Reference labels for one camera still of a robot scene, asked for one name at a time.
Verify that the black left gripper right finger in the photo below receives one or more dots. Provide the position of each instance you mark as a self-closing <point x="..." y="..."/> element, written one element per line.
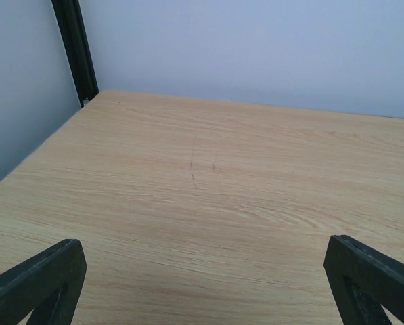
<point x="364" y="282"/>

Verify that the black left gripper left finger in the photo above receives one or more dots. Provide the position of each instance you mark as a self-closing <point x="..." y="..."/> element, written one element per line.
<point x="44" y="288"/>

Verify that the black frame post back left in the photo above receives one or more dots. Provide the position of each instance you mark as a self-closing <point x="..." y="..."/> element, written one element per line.
<point x="72" y="29"/>

